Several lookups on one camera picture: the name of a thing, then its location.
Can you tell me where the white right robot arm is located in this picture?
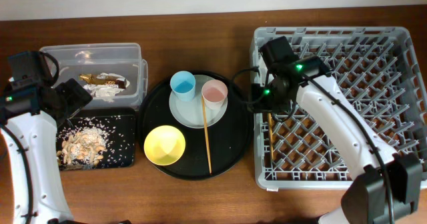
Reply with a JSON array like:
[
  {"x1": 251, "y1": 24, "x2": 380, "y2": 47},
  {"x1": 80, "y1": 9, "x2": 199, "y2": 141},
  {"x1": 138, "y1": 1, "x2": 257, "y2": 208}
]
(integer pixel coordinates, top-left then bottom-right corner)
[{"x1": 253, "y1": 55, "x2": 422, "y2": 223}]

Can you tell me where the round black serving tray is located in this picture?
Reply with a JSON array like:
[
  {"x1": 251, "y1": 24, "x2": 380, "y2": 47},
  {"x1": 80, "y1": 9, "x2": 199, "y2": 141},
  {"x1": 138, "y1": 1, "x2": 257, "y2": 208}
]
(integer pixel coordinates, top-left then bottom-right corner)
[{"x1": 137, "y1": 77, "x2": 254, "y2": 181}]

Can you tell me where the clear plastic waste bin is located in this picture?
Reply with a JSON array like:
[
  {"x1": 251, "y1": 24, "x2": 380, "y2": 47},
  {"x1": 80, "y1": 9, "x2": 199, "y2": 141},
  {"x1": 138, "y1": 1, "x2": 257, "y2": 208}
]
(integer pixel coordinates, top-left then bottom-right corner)
[{"x1": 41, "y1": 43, "x2": 148, "y2": 109}]

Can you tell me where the grey dishwasher rack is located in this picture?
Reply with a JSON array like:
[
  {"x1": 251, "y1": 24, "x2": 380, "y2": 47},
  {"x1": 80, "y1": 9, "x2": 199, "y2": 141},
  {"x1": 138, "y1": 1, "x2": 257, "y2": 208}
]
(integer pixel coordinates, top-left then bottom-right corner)
[{"x1": 250, "y1": 27, "x2": 426, "y2": 191}]

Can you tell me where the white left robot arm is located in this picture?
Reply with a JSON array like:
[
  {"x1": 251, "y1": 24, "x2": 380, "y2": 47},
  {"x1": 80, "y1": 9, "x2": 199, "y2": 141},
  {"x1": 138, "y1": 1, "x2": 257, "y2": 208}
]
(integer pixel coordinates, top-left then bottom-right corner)
[{"x1": 1, "y1": 79, "x2": 92, "y2": 223}]

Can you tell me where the wooden chopstick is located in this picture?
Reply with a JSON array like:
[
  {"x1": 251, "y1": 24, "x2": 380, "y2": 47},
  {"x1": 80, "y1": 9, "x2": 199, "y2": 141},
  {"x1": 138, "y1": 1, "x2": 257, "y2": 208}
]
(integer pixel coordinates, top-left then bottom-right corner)
[
  {"x1": 267, "y1": 113, "x2": 274, "y2": 163},
  {"x1": 201, "y1": 96, "x2": 212, "y2": 175}
]

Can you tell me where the light blue plastic cup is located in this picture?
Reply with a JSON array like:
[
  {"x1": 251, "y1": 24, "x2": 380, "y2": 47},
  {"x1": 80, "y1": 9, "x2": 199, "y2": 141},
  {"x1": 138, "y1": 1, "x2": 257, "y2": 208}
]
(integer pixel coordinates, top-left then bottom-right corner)
[{"x1": 169, "y1": 71, "x2": 196, "y2": 101}]

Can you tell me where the light grey round plate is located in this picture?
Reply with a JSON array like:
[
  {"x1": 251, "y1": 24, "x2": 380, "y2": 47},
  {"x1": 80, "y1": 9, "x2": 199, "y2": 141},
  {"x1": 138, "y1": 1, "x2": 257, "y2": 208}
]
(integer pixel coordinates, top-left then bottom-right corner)
[{"x1": 169, "y1": 75, "x2": 228, "y2": 129}]

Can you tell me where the peanut shells and rice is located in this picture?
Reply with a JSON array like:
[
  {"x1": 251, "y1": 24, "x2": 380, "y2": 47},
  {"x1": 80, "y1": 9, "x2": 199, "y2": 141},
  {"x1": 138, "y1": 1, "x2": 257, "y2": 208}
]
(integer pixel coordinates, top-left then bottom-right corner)
[{"x1": 55, "y1": 116, "x2": 134, "y2": 169}]

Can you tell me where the gold coffee sachet wrapper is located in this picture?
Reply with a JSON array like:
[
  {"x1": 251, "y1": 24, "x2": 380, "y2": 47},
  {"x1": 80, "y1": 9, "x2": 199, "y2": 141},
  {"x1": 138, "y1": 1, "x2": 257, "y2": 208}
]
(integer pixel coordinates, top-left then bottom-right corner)
[{"x1": 79, "y1": 74, "x2": 127, "y2": 89}]

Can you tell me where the white tissue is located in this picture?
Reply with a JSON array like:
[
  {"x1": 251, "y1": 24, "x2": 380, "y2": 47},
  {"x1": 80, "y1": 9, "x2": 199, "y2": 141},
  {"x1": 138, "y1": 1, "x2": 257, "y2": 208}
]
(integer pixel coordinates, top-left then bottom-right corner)
[{"x1": 83, "y1": 73, "x2": 130, "y2": 102}]

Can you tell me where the pink plastic cup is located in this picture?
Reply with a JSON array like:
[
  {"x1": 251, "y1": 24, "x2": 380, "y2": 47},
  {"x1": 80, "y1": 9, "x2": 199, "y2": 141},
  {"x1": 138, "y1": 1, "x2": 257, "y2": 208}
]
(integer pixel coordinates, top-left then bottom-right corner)
[{"x1": 201, "y1": 79, "x2": 228, "y2": 110}]

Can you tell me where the black rectangular tray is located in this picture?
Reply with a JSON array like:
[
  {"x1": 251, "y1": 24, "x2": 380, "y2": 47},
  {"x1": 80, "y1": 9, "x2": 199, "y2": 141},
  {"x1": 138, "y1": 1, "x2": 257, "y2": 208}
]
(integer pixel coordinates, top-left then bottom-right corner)
[{"x1": 55, "y1": 107, "x2": 137, "y2": 171}]

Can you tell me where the yellow plastic bowl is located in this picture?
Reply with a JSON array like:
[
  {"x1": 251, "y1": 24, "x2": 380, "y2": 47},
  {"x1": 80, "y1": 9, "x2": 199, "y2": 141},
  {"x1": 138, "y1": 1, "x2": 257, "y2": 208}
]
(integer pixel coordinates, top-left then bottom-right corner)
[{"x1": 143, "y1": 125, "x2": 186, "y2": 166}]

